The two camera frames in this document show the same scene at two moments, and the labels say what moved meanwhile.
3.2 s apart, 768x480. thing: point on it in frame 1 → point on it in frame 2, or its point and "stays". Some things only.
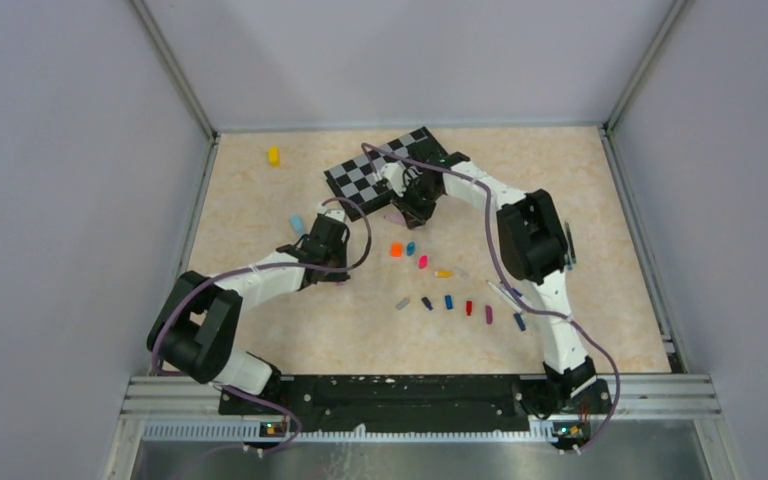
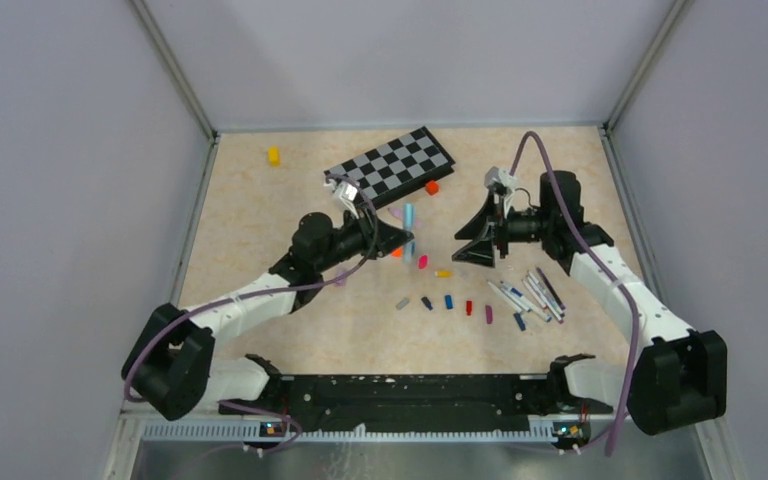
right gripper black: x=414 y=218 → x=489 y=228
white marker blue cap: x=517 y=293 stays
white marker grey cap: x=508 y=300 stays
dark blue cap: x=520 y=321 stays
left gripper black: x=336 y=277 → x=380 y=238
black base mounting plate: x=416 y=403 stays
